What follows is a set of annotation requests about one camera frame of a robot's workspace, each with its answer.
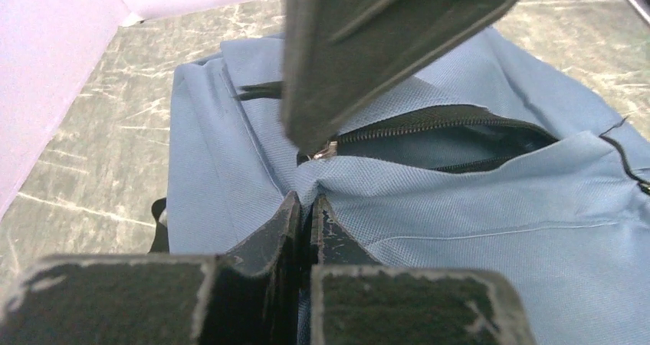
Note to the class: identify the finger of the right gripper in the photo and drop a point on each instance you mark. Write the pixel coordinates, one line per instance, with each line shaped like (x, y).
(340, 55)

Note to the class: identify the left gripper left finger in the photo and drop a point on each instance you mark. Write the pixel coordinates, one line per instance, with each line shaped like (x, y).
(248, 295)

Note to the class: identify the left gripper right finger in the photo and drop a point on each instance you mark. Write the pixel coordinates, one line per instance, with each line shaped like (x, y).
(357, 300)

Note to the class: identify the blue backpack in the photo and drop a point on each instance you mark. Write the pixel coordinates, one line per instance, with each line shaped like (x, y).
(488, 158)

